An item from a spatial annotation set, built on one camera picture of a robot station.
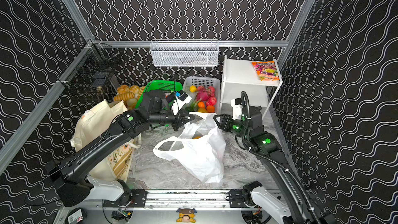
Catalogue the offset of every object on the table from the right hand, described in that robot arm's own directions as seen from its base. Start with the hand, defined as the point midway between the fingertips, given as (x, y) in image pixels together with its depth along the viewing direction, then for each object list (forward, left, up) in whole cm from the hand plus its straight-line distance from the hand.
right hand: (217, 117), depth 70 cm
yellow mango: (+23, +7, -23) cm, 33 cm away
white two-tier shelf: (+23, -13, +5) cm, 27 cm away
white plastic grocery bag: (-10, +6, -8) cm, 14 cm away
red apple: (+28, +1, -20) cm, 34 cm away
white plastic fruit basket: (+49, +10, -20) cm, 54 cm away
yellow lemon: (+47, +16, -26) cm, 56 cm away
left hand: (-4, +9, +7) cm, 12 cm away
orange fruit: (+27, +8, -22) cm, 36 cm away
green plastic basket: (+46, +40, -22) cm, 65 cm away
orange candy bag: (+25, -27, +7) cm, 37 cm away
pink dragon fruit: (+32, +6, -17) cm, 37 cm away
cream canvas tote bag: (-1, +61, -3) cm, 61 cm away
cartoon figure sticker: (-34, +14, -26) cm, 45 cm away
